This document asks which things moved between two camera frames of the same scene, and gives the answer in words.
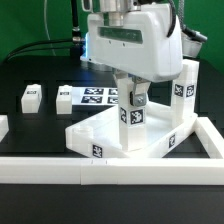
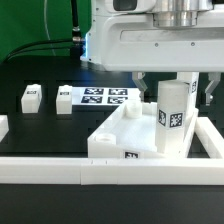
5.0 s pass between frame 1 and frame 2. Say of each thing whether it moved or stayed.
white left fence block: stayed
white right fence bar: stayed
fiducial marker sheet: stayed
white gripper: moved
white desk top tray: moved
